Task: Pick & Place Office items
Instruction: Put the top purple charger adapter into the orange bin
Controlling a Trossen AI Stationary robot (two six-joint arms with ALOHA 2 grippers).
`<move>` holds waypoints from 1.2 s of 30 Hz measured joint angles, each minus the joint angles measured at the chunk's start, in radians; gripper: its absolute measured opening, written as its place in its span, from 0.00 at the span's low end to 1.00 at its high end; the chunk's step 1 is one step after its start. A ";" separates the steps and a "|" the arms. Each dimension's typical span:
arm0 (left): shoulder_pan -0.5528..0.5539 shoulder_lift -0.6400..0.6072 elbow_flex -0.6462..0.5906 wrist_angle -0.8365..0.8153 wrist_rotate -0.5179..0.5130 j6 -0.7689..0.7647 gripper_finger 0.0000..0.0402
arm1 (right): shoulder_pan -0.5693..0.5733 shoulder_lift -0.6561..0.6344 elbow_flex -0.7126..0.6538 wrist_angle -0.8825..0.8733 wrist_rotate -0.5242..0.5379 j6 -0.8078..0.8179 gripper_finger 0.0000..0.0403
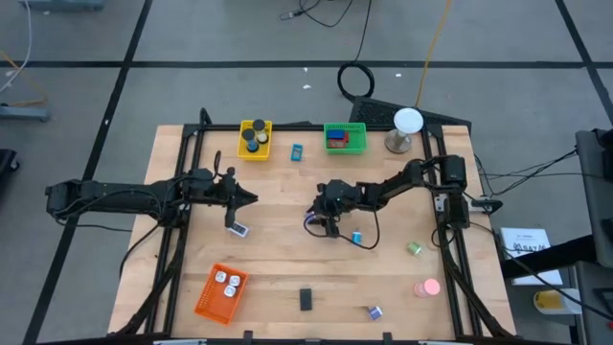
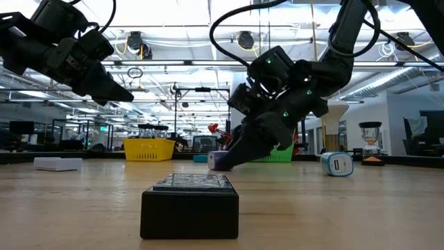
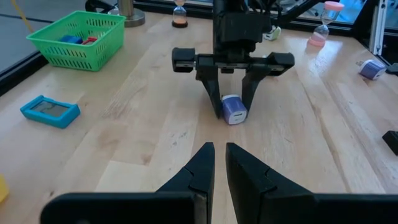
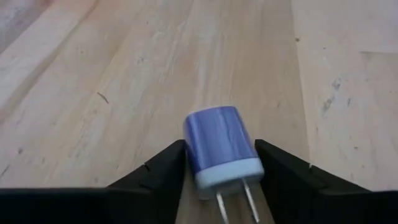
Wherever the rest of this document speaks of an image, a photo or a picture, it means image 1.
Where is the orange plastic basket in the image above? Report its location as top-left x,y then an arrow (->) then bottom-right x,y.
193,263 -> 250,327

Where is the yellow floor cable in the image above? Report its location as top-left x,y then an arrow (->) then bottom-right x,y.
413,0 -> 454,109

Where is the pink hourglass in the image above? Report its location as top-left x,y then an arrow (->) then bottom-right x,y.
413,277 -> 442,299

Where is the black hourglass white sand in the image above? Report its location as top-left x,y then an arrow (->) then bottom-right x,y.
252,118 -> 269,145

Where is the black coiled floor cable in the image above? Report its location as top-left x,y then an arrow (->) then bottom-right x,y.
336,0 -> 376,103

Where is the white digital clock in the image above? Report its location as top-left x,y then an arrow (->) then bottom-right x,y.
226,221 -> 251,240

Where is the white bulb table lamp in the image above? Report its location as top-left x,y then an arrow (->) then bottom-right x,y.
384,107 -> 425,155

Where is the yellow and white container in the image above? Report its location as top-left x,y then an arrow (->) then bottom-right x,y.
533,287 -> 583,316

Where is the black mesh computer case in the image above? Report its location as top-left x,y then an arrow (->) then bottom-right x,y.
348,95 -> 473,133

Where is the green plastic basket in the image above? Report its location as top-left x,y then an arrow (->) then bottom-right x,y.
323,122 -> 369,156

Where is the black metal beam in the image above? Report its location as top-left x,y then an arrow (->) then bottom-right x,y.
500,233 -> 601,280

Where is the white printed booklet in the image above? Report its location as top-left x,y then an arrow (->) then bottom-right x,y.
499,227 -> 565,288

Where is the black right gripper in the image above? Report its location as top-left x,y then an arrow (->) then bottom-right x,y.
309,179 -> 365,239

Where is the white floor cable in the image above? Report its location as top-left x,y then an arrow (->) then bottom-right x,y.
0,0 -> 34,93

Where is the grey table foot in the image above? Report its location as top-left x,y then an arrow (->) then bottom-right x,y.
17,0 -> 105,13
0,103 -> 51,123

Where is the grey metal cabinet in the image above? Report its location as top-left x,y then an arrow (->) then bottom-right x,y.
573,127 -> 613,345

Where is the black aluminium rig frame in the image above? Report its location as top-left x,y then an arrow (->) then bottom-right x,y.
108,122 -> 516,345

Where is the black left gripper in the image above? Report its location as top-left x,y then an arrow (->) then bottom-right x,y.
208,167 -> 260,229

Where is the yellow plastic basket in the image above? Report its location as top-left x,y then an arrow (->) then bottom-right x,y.
237,119 -> 274,162

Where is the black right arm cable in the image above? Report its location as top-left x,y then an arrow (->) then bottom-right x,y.
303,210 -> 382,251

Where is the thin black floor cable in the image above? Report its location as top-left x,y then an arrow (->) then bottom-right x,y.
279,0 -> 358,28

